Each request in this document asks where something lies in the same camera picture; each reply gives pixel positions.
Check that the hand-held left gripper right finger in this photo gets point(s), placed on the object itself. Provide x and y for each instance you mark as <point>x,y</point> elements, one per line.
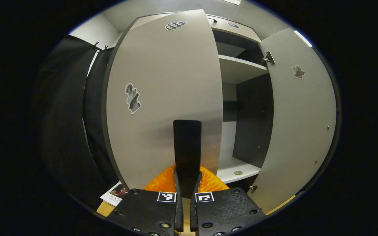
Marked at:
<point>193,213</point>

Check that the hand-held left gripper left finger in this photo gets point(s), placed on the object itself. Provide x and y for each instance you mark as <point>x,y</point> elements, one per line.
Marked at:
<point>178,213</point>

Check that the grey double-door shoe cabinet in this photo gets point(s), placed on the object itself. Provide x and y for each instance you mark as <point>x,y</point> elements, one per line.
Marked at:
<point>254,131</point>

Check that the shoe cabinet door square stickers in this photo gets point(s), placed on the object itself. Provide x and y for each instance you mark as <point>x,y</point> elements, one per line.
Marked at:
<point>300,131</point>

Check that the shoe cabinet door checkered sticker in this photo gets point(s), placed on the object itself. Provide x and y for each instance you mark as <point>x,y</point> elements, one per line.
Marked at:
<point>162,65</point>

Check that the white cabinet shelf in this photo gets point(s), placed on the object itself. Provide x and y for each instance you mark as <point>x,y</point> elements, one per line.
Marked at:
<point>238,70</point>
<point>231,168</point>

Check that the metal door hinge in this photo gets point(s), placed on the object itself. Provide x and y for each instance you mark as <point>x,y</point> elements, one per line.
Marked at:
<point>269,58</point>
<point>253,188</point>

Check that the small round metal disc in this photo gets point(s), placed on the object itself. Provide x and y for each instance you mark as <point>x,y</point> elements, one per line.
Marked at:
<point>238,172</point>

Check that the printed photo booklet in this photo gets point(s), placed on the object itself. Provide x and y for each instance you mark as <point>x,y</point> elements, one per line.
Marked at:
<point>115,195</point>

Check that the black backdrop cloth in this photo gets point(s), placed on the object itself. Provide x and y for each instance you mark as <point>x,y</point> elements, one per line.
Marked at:
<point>64,131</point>

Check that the row of cloth clips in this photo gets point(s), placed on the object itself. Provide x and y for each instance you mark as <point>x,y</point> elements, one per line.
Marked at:
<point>96,45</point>

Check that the ceiling light panel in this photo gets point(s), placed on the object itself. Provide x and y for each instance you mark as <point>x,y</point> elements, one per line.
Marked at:
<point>232,1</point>
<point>303,38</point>

